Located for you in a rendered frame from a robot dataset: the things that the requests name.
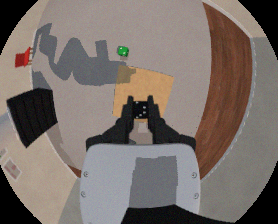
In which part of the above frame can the black die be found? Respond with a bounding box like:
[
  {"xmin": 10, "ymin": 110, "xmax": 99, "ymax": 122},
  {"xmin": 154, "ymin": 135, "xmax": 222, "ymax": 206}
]
[{"xmin": 133, "ymin": 101, "xmax": 148, "ymax": 119}]

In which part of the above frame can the tan mat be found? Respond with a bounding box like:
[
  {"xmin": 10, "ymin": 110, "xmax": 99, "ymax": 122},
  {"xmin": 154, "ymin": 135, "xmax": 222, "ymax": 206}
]
[{"xmin": 113, "ymin": 65, "xmax": 174, "ymax": 118}]

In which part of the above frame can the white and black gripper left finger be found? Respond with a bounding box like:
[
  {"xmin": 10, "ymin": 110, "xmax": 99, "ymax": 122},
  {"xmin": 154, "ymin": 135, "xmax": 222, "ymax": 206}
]
[{"xmin": 86, "ymin": 96, "xmax": 134, "ymax": 152}]

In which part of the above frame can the green die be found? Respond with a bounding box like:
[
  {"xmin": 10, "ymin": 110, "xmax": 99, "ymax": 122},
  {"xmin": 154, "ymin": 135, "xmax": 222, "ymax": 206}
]
[{"xmin": 118, "ymin": 46, "xmax": 129, "ymax": 57}]

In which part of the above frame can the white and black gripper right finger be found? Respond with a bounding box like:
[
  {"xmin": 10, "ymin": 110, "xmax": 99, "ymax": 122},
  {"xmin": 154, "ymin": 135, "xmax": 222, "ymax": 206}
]
[{"xmin": 147, "ymin": 95, "xmax": 196, "ymax": 152}]

